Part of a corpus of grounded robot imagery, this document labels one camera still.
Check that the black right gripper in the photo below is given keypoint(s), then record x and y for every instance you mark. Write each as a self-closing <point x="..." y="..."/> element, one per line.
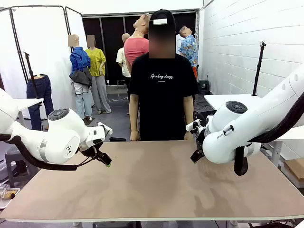
<point x="201" y="137"/>

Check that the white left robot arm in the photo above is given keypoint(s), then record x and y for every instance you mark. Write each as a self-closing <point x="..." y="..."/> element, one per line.
<point x="64" y="133"/>

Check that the black backdrop curtain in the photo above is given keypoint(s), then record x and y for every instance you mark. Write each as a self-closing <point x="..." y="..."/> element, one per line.
<point x="109" y="47"/>

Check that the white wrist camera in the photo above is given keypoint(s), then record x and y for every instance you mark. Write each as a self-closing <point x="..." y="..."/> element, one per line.
<point x="105" y="128"/>
<point x="192" y="126"/>

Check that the person's right hand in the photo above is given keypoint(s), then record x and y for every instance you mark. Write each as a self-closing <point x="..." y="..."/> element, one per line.
<point x="134" y="136"/>

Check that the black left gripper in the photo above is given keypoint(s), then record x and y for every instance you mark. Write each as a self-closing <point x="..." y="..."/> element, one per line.
<point x="93" y="150"/>

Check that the person's left forearm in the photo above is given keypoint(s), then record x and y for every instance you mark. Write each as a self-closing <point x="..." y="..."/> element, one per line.
<point x="188" y="121"/>

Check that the wide white screen panel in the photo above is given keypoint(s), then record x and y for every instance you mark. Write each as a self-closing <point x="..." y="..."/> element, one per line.
<point x="42" y="47"/>

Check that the black tripod with camera mount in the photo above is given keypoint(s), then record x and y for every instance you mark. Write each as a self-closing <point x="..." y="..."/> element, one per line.
<point x="259" y="66"/>

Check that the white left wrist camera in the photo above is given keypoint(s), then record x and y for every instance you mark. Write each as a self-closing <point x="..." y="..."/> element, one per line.
<point x="105" y="128"/>

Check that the white head-mounted camera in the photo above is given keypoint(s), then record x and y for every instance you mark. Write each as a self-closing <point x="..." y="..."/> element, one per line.
<point x="160" y="21"/>

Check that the grey plastic stool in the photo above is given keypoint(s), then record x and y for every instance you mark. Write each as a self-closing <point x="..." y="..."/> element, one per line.
<point x="16" y="171"/>

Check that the narrow white screen panel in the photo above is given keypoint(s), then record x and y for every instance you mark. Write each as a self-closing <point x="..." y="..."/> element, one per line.
<point x="76" y="23"/>

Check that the small brown item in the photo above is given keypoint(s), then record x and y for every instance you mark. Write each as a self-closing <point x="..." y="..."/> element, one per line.
<point x="11" y="195"/>

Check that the brown cardboard box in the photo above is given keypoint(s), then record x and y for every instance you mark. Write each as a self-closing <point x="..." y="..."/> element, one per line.
<point x="295" y="168"/>

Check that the mannequin in floral shirt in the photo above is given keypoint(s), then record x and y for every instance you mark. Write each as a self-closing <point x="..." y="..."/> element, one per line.
<point x="190" y="47"/>

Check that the person in black t-shirt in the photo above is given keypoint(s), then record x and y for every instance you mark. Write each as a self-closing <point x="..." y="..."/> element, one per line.
<point x="164" y="95"/>

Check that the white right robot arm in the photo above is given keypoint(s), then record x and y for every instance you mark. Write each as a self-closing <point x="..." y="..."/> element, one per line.
<point x="223" y="142"/>

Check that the black flat device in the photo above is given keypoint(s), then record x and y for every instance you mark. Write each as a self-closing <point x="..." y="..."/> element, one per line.
<point x="117" y="139"/>

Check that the half mannequin in blue jeans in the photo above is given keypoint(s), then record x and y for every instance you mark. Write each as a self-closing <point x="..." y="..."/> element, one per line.
<point x="44" y="90"/>

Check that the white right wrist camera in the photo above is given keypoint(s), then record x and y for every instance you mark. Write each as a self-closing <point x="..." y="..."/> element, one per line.
<point x="192" y="126"/>

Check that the black tripod with thin legs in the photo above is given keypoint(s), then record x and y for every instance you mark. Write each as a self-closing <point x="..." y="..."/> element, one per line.
<point x="31" y="71"/>

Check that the mannequin in yellow shirt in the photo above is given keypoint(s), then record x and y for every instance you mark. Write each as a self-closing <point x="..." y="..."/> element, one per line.
<point x="96" y="61"/>

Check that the small white side table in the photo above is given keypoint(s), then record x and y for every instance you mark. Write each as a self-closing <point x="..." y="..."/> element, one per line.
<point x="28" y="103"/>

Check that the person's left hand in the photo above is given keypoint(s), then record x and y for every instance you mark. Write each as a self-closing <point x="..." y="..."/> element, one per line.
<point x="188" y="136"/>

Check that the mannequin in blue jacket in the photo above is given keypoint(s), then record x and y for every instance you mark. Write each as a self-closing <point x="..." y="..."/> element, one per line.
<point x="79" y="59"/>

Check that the white tray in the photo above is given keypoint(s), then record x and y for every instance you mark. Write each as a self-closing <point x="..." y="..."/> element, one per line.
<point x="7" y="204"/>

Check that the mannequin in pink top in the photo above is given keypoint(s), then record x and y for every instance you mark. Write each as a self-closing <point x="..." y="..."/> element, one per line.
<point x="135" y="50"/>

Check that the dark plastic stool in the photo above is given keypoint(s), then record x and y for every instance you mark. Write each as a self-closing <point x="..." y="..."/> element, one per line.
<point x="203" y="86"/>

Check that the person's right forearm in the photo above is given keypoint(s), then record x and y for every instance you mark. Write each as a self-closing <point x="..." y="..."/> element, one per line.
<point x="134" y="121"/>

